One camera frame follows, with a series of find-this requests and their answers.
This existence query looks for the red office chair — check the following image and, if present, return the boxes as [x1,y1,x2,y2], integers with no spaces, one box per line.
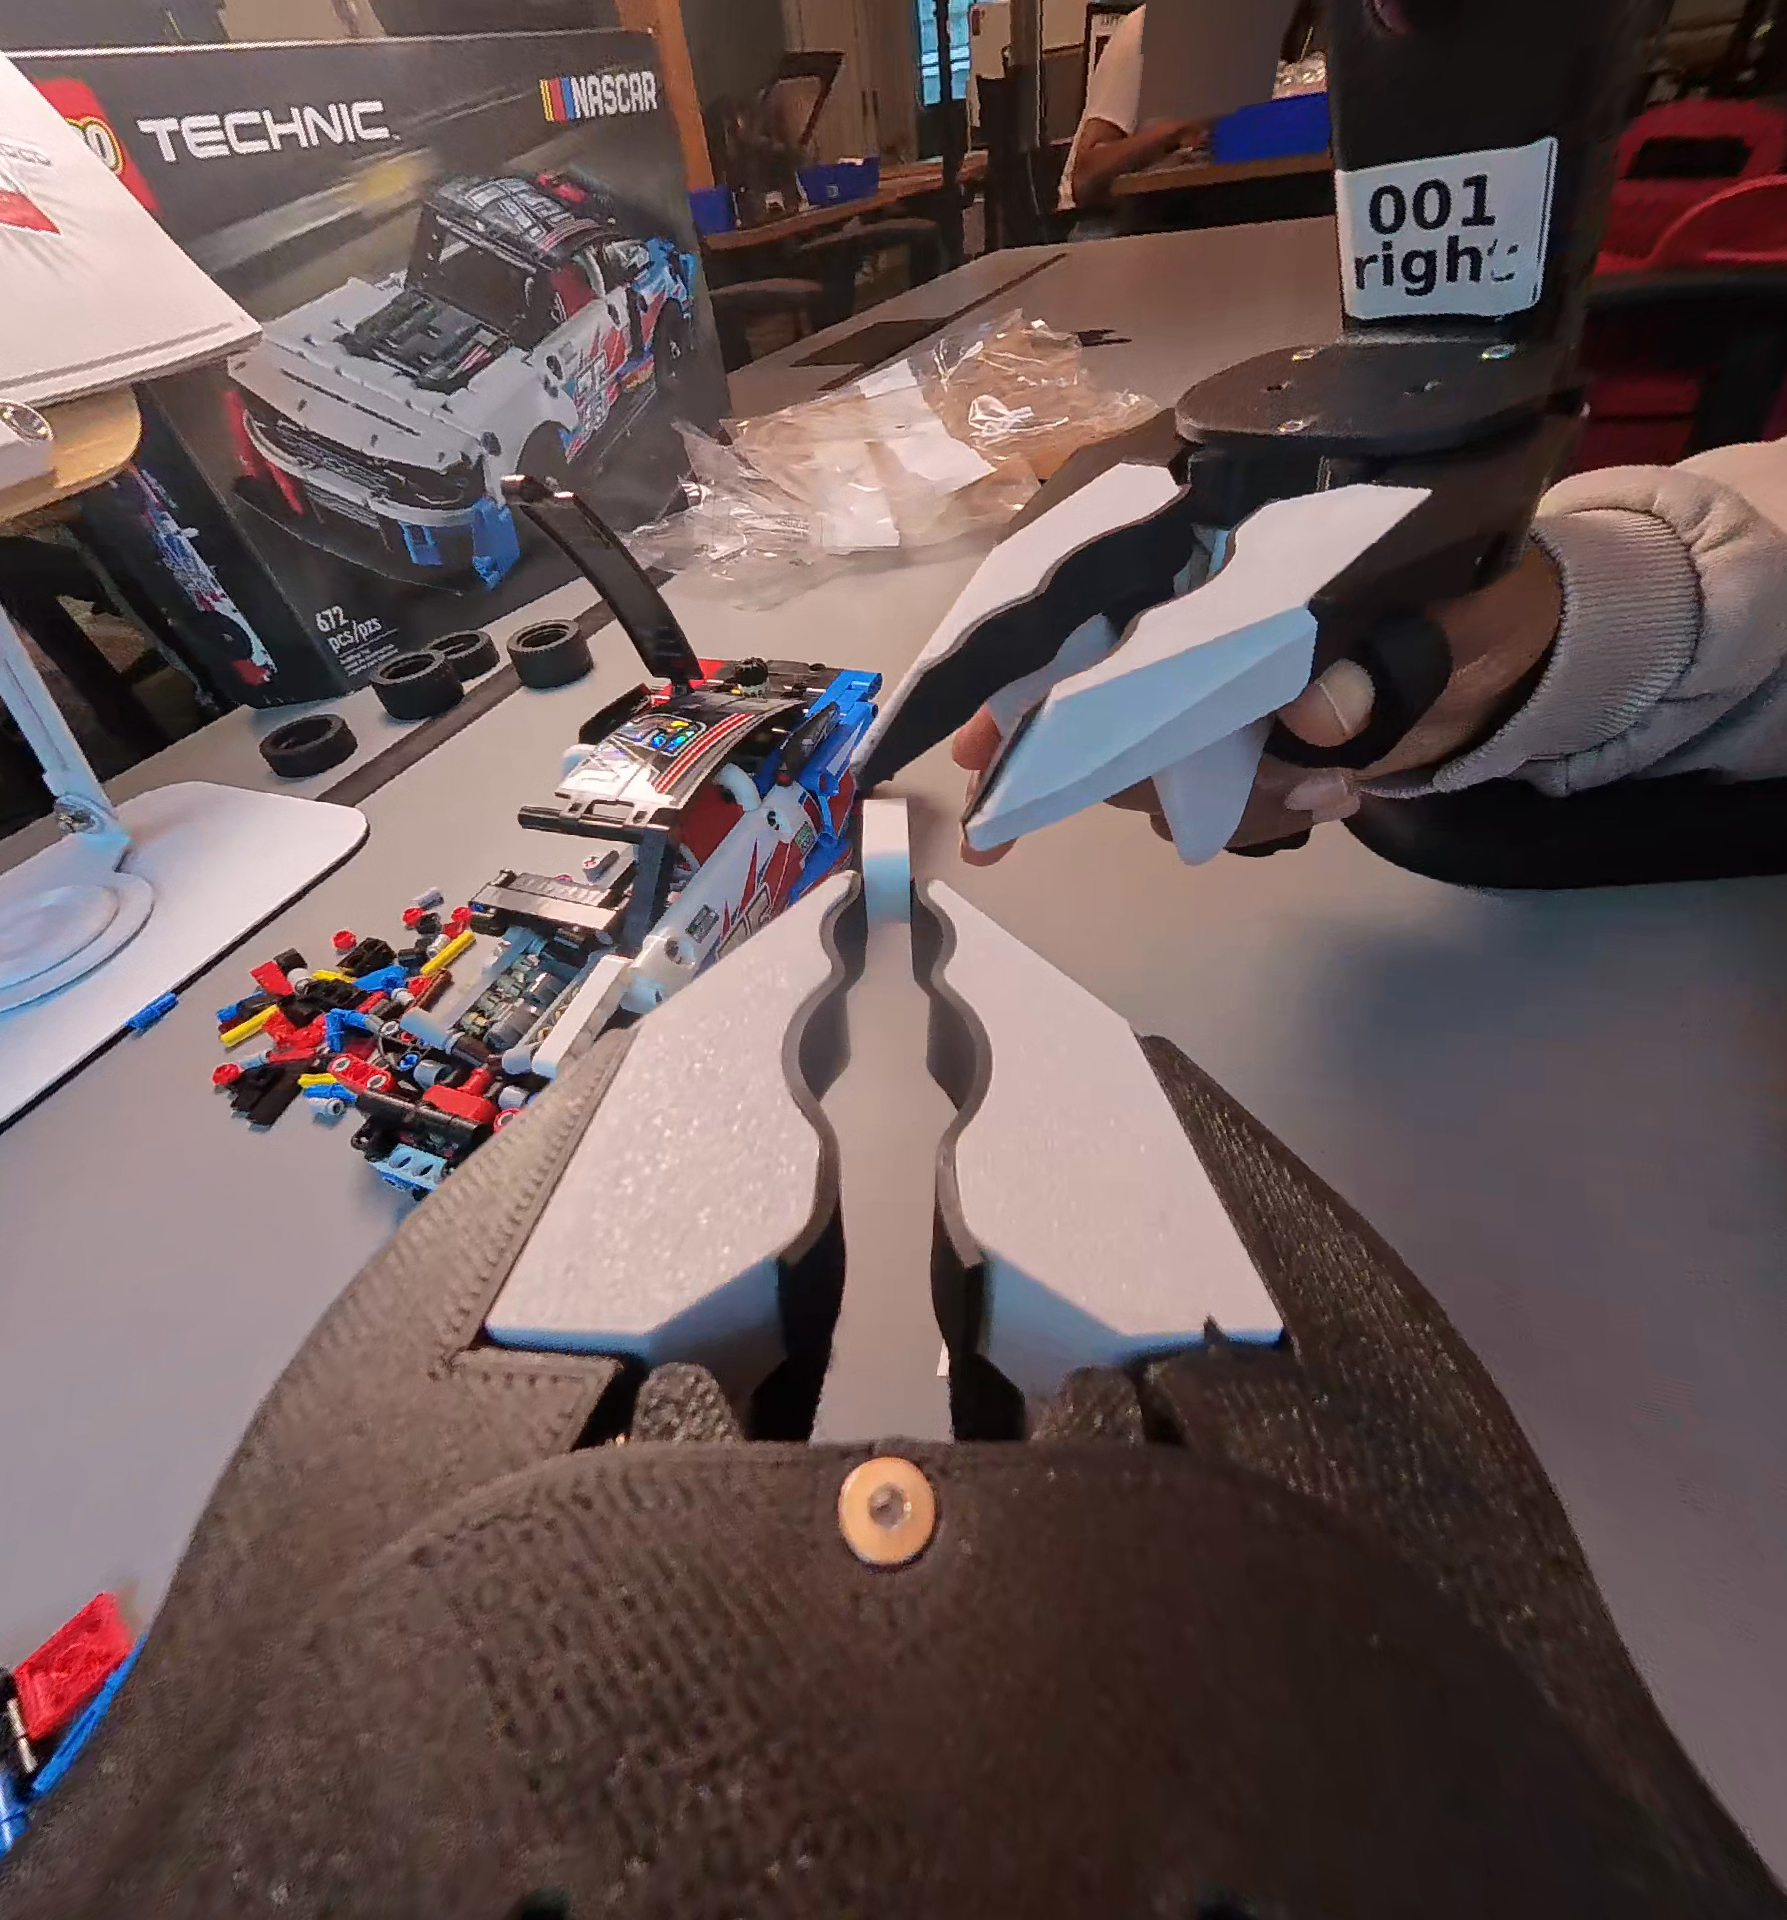
[1589,103,1787,439]

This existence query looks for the small blue parts bin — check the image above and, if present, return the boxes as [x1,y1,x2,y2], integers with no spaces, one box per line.
[1215,93,1335,165]

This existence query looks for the pile of blue black pins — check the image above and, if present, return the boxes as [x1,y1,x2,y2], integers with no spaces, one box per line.
[0,1591,144,1877]

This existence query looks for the person's right hand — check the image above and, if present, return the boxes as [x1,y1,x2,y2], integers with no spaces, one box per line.
[952,538,1567,867]

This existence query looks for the crumpled clear plastic bags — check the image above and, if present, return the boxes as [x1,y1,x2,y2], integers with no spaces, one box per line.
[637,307,1165,608]

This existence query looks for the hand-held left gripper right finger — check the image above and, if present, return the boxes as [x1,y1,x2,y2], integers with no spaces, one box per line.
[914,879,1288,1425]

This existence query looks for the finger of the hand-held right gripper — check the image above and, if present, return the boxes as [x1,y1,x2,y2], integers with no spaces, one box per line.
[855,462,1239,788]
[962,483,1436,856]

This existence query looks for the white instruction booklet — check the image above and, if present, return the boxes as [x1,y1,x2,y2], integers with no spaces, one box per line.
[0,0,266,511]

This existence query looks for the lego race car model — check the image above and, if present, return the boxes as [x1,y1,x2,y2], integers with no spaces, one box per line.
[443,476,888,1088]

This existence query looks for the black lego set box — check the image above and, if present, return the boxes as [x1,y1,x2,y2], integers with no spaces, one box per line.
[7,31,731,708]

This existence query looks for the pile of mixed lego pieces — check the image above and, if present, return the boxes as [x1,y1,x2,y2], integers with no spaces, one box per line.
[212,891,534,1202]

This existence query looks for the person's right forearm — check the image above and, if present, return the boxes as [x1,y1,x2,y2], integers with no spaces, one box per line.
[1358,405,1787,804]

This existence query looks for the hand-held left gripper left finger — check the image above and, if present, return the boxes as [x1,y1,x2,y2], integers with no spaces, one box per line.
[485,865,864,1434]

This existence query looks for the black cloth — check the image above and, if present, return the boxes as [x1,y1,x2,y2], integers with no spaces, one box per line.
[1351,786,1787,889]

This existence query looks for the white booklet stand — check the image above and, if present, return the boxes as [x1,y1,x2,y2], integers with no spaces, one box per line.
[0,382,370,1179]

